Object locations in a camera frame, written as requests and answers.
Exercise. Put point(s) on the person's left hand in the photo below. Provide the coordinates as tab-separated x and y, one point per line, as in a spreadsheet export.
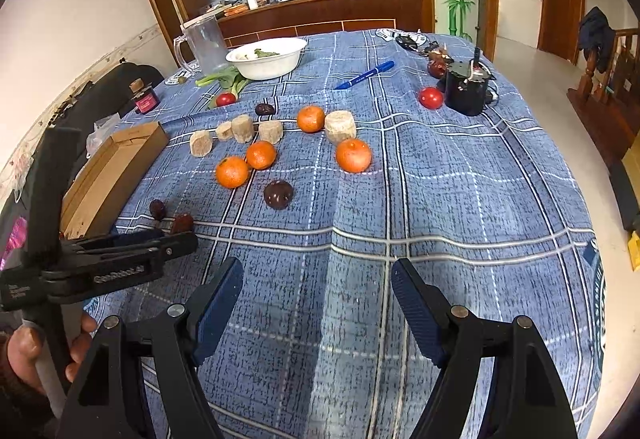
80	349

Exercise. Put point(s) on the brown cardboard box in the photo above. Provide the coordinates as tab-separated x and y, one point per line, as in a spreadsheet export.
100	179

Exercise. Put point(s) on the black bag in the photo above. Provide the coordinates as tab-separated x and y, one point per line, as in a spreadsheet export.
115	84

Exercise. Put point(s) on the dark red round fruit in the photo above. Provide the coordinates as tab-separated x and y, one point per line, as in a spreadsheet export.
437	67

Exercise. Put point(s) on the dark blue jacket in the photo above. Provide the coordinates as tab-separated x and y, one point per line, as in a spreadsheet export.
597	39

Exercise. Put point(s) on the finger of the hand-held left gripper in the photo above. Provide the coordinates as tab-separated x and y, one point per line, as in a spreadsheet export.
175	249
135	239

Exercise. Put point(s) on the black cylindrical device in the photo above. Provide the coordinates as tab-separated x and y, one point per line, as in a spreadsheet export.
467	91

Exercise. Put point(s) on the green leafy vegetable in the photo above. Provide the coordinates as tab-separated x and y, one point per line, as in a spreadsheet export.
222	79

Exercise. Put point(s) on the dark purple plum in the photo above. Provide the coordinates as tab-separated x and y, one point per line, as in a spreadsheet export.
278	194

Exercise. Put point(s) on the blue marker pen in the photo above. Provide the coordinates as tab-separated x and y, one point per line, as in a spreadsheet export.
365	75

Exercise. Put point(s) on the wooden counter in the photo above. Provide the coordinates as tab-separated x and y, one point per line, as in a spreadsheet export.
320	16

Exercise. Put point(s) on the large pale sugarcane chunk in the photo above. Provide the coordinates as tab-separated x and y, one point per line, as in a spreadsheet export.
340	126

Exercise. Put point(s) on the pink packet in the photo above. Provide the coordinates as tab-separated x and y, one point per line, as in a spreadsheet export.
12	236

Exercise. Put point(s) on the orange tangerine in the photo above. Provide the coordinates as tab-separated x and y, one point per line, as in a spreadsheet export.
232	172
311	119
353	155
260	155

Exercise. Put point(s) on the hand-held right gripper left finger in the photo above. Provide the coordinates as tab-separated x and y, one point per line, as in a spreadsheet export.
220	309

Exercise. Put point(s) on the white bowl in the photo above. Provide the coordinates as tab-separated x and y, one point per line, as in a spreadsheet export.
270	66

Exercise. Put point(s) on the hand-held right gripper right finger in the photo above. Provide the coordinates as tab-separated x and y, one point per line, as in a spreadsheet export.
415	314

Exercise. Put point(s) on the dark red date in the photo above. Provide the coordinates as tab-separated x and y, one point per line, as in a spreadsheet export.
157	209
182	223

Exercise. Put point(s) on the pink jar with cork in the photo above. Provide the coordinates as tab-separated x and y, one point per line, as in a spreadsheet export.
145	101

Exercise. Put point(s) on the bunch of keys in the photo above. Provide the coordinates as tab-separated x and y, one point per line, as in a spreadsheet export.
412	41

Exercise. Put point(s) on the green leaf in bowl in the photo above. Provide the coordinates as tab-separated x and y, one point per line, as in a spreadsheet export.
265	53

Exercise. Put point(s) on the brown wooden door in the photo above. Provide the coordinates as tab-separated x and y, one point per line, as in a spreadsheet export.
560	4

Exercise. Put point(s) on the small dark wrinkled fruit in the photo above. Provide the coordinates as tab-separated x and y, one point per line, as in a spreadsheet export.
264	109

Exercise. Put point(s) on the clear plastic bag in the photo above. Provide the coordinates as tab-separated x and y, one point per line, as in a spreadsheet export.
102	131

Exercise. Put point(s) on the clear plastic pitcher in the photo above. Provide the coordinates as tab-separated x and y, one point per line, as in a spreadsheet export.
202	44

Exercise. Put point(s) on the red tomato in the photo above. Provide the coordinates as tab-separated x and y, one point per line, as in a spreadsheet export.
226	99
431	97

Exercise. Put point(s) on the blue plaid tablecloth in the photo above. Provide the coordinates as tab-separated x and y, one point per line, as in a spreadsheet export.
450	219

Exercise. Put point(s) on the wooden stair railing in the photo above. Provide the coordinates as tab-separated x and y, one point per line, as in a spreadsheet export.
600	99

